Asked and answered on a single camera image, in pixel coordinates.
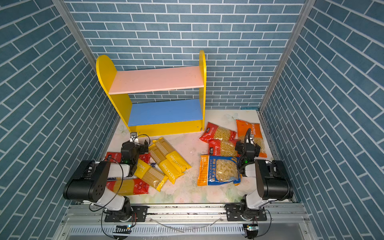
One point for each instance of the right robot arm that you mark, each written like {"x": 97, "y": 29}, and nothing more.
{"x": 273, "y": 184}

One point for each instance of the red spaghetti bag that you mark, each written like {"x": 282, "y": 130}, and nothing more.
{"x": 118, "y": 157}
{"x": 128, "y": 187}

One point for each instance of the red macaroni bag upper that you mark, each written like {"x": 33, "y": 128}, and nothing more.
{"x": 215, "y": 132}

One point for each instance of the yellow spaghetti bag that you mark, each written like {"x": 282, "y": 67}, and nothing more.
{"x": 164, "y": 164}
{"x": 172, "y": 155}
{"x": 150, "y": 175}

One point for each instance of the red macaroni bag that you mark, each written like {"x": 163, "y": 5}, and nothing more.
{"x": 215, "y": 132}
{"x": 223, "y": 148}

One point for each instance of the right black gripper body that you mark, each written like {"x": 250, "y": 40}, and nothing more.
{"x": 248, "y": 148}

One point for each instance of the yellow shelf with coloured boards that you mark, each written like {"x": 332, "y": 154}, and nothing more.
{"x": 156, "y": 118}

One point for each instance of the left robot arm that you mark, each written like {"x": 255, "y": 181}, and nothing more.
{"x": 89, "y": 183}

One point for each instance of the orange macaroni bag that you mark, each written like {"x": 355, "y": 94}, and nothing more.
{"x": 243, "y": 126}

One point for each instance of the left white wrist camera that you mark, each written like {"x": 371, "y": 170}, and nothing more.
{"x": 134, "y": 137}

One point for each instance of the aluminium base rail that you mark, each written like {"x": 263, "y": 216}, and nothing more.
{"x": 276, "y": 221}

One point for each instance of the red spaghetti bag lower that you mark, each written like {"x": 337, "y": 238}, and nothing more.
{"x": 128, "y": 187}

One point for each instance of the blue orange shell pasta bag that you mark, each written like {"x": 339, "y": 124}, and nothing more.
{"x": 218, "y": 170}

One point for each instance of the red spaghetti bag upper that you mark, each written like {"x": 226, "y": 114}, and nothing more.
{"x": 118, "y": 157}

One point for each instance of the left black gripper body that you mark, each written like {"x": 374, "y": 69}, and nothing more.
{"x": 132, "y": 148}

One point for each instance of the red macaroni bag lower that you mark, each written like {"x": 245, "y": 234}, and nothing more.
{"x": 223, "y": 148}

